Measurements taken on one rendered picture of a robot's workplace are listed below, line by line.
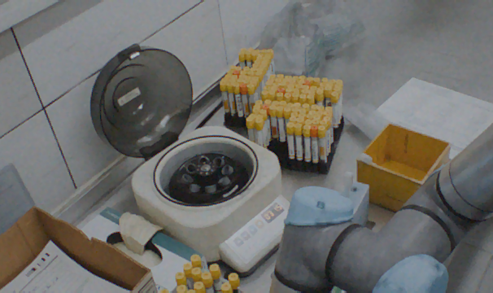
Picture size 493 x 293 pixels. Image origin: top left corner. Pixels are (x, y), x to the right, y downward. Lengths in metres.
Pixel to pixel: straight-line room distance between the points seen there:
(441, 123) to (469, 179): 0.72
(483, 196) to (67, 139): 0.79
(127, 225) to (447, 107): 0.77
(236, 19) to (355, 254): 0.95
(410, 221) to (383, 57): 0.98
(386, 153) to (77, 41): 0.65
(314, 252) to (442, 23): 1.21
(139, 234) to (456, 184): 0.58
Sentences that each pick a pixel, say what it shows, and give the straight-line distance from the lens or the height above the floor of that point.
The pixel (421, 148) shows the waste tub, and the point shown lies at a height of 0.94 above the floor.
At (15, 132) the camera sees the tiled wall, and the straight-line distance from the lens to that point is 1.09.
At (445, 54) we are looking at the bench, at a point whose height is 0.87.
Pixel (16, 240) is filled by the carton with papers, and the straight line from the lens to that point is 1.09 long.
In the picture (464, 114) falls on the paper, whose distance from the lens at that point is 1.39.
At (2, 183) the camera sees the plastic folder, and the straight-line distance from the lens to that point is 1.09.
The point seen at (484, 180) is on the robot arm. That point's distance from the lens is 0.63.
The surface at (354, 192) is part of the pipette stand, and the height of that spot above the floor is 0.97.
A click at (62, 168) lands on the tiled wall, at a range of 1.19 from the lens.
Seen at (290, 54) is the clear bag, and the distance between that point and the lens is 1.44.
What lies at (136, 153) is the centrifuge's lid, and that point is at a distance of 1.17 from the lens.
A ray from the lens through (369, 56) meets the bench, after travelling 1.61.
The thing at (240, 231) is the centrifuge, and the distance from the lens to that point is 1.05.
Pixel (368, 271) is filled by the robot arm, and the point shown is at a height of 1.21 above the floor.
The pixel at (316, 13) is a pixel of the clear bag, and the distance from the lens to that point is 1.60.
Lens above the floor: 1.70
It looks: 39 degrees down
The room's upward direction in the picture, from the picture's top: 8 degrees counter-clockwise
